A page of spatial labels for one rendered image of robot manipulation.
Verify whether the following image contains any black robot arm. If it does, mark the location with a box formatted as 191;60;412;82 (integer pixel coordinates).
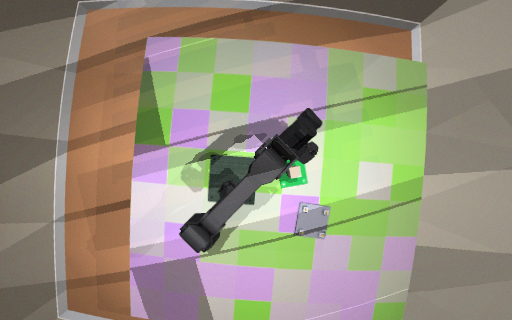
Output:
179;117;319;253

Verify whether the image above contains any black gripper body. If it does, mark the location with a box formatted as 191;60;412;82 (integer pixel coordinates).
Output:
297;108;323;130

